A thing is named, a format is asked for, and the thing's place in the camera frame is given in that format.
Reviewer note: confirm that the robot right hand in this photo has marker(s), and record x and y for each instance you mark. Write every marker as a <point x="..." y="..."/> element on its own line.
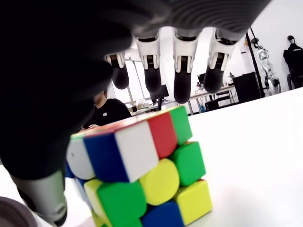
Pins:
<point x="47" y="71"/>

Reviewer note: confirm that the multicoloured Rubik's cube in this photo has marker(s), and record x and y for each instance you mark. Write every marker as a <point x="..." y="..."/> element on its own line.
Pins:
<point x="132" y="151"/>

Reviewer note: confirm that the dark brown round plate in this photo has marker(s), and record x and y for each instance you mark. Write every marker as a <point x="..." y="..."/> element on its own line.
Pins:
<point x="14" y="212"/>

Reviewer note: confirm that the seated person in black shirt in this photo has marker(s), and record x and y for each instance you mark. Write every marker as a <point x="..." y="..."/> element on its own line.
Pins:
<point x="111" y="111"/>

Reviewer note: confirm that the black computer monitor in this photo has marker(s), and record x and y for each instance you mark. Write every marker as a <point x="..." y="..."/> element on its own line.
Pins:
<point x="163" y="92"/>

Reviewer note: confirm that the small black monitor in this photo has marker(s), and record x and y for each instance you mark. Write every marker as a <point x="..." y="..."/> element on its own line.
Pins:
<point x="201" y="79"/>

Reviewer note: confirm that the long white workbench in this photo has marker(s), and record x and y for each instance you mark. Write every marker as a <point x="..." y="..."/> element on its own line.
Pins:
<point x="213" y="91"/>

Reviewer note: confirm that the black cabinet box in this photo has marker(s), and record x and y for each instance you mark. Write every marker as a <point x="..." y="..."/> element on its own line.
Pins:
<point x="246" y="87"/>

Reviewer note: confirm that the black gantry pole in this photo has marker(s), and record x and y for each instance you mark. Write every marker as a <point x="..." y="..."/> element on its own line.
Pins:
<point x="254" y="59"/>

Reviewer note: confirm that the silver humanoid robot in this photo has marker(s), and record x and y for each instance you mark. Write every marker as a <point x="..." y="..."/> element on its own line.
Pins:
<point x="268" y="68"/>

